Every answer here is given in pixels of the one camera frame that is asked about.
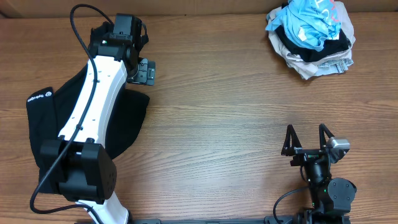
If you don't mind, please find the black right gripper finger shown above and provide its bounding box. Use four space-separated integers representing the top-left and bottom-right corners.
319 124 335 149
281 124 302 156

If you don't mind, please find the light blue t-shirt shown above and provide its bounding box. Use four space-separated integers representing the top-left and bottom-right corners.
266 0 341 52

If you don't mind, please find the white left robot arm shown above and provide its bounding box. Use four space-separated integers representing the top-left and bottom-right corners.
30 14 155 223

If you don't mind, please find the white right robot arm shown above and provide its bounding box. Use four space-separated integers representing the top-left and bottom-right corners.
273 124 357 224

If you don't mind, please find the beige folded garment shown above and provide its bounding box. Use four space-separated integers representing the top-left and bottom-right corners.
268 1 356 80

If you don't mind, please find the grey patterned folded garment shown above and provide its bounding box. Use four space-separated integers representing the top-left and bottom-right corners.
315 58 354 76

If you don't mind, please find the black folded garment on pile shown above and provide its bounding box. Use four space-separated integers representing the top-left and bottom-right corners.
275 2 351 63

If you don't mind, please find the black shirt with logo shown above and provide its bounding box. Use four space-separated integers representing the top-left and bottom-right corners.
26 67 150 179

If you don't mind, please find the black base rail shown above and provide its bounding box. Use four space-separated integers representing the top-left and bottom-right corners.
74 214 352 224

